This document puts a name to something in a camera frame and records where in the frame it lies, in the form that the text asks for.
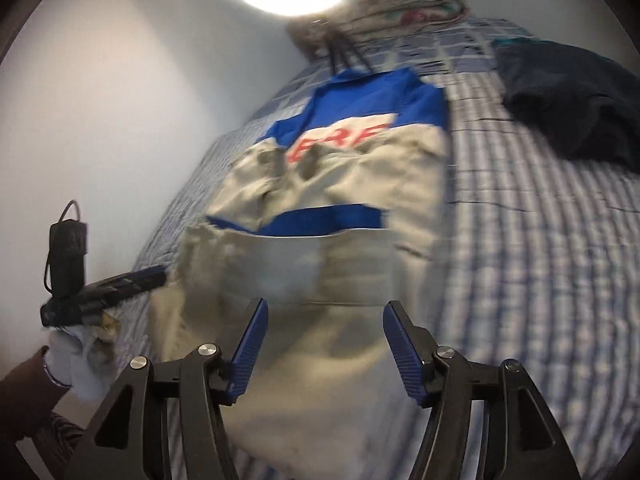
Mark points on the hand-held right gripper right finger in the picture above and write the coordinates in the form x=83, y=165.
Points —
x=402, y=355

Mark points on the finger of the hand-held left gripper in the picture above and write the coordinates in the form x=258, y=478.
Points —
x=142, y=279

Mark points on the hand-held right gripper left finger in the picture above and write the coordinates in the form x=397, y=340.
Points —
x=247, y=355

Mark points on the beige and blue jacket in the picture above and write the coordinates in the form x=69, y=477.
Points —
x=325, y=270

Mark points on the dark folded clothes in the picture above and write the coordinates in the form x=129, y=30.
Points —
x=575, y=105

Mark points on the person's left hand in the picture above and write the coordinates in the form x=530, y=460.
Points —
x=77, y=360

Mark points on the blue striped blanket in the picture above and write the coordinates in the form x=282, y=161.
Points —
x=525, y=270

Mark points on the person's striped clothing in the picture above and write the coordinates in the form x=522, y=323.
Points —
x=60, y=440

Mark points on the black tripod stand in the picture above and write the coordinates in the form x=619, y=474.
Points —
x=342, y=50

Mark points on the blue patterned bed sheet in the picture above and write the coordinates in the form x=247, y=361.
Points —
x=450, y=50

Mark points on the folded floral quilt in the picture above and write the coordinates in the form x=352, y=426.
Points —
x=400, y=5

